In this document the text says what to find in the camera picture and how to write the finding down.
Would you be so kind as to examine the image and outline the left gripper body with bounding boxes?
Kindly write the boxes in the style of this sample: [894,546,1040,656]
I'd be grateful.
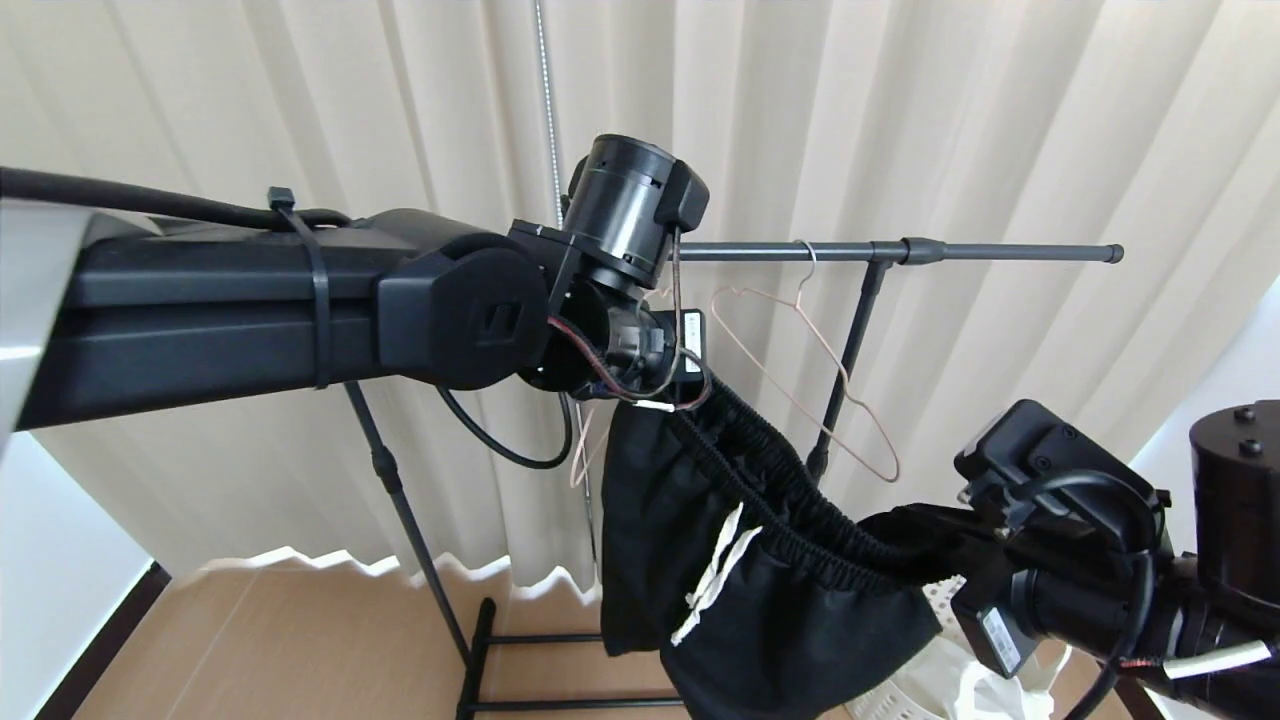
[545,283,714,406]

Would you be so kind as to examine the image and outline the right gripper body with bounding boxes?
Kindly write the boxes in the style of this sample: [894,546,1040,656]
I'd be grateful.
[949,558,1203,683]

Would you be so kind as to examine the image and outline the black shorts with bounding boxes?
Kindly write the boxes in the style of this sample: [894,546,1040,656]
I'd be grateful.
[598,377,1013,720]

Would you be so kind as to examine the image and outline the pink clothes hanger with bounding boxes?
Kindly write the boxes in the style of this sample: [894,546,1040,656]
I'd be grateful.
[567,403,610,492]
[709,238,902,485]

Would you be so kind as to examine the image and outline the white laundry basket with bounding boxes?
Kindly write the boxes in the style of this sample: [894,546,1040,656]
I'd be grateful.
[844,574,1072,720]

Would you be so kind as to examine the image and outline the black clothes rack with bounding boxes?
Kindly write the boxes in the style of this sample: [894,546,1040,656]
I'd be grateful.
[344,238,1125,720]

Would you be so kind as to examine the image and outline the white garment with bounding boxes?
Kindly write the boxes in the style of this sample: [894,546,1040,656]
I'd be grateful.
[904,634,1057,720]

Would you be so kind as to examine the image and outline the beige curtain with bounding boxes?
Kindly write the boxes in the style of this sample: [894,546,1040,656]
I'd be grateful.
[0,0,1280,593]

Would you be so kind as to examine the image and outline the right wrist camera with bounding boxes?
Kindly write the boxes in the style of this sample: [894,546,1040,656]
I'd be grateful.
[952,397,1174,561]

